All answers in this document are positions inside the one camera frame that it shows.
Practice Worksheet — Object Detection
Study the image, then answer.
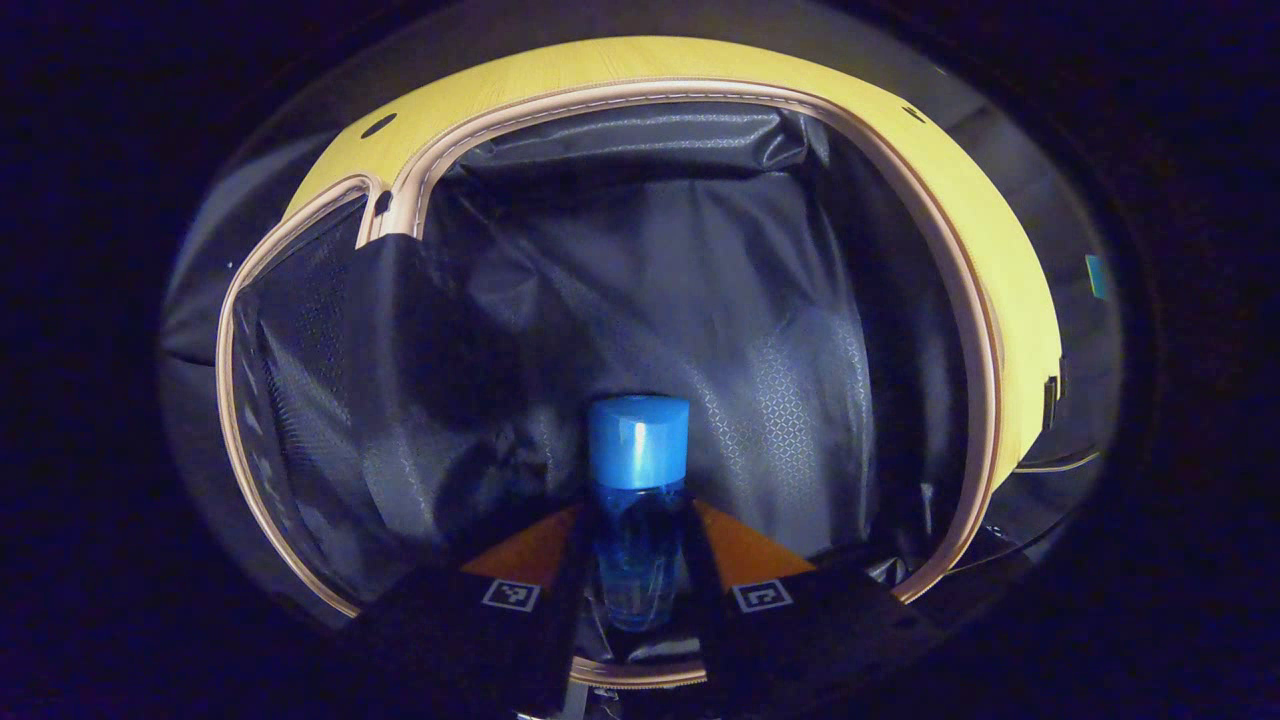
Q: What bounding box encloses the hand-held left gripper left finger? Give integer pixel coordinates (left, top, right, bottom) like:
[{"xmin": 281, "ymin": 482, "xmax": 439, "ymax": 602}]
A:
[{"xmin": 340, "ymin": 500, "xmax": 601, "ymax": 720}]

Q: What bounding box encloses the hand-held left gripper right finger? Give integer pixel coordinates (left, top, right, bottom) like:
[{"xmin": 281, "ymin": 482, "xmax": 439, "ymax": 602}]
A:
[{"xmin": 680, "ymin": 497, "xmax": 946, "ymax": 720}]

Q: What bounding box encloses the blue capped clear bottle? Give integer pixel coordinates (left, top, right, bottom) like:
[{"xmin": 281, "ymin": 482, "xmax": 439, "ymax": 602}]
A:
[{"xmin": 586, "ymin": 394, "xmax": 691, "ymax": 633}]

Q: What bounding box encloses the pink suitcase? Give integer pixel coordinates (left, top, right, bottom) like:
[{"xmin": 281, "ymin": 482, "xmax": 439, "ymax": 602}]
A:
[{"xmin": 215, "ymin": 78, "xmax": 1006, "ymax": 691}]

